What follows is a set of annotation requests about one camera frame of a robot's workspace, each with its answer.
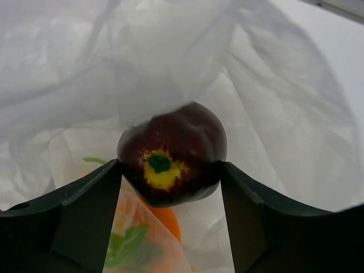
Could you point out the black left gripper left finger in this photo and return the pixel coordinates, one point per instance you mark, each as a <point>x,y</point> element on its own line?
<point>66,230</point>

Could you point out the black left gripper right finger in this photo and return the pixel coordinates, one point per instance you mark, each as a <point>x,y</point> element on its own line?
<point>270,232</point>

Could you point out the dark red fake apple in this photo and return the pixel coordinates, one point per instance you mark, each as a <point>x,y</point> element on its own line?
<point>174,158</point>

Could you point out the printed clear plastic bag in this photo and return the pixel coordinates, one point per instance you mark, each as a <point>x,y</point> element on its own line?
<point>76,74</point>

